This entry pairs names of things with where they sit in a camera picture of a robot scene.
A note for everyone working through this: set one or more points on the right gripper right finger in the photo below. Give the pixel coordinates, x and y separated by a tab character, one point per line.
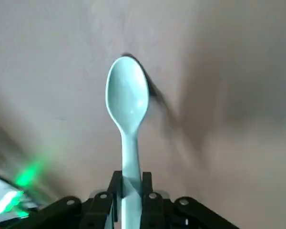
157	212

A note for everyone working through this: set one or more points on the small pale green spoon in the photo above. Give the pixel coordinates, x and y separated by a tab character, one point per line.
126	95

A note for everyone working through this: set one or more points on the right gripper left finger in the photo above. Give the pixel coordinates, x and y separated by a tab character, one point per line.
97	210

